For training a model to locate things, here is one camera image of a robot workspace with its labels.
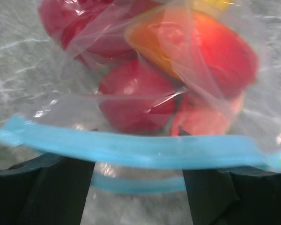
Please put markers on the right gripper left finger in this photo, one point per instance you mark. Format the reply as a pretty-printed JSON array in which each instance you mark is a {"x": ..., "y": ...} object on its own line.
[{"x": 46, "y": 190}]

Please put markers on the red fake pepper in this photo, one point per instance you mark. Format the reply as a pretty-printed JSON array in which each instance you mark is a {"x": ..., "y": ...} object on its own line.
[{"x": 139, "y": 98}]

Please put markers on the yellow fake fruit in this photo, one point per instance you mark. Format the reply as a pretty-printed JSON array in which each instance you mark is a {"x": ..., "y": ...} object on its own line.
[{"x": 212, "y": 4}]

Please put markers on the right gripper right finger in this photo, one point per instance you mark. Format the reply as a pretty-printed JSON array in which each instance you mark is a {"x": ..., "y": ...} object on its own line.
[{"x": 227, "y": 198}]

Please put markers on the fake watermelon slice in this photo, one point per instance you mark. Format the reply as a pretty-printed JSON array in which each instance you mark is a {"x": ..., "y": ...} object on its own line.
[{"x": 196, "y": 116}]

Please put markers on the orange red fake fruit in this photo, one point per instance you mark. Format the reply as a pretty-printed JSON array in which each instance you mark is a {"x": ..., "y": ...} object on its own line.
[{"x": 195, "y": 48}]

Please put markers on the clear zip top bag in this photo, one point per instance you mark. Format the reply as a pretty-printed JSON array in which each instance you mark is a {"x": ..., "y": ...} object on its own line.
[{"x": 72, "y": 125}]

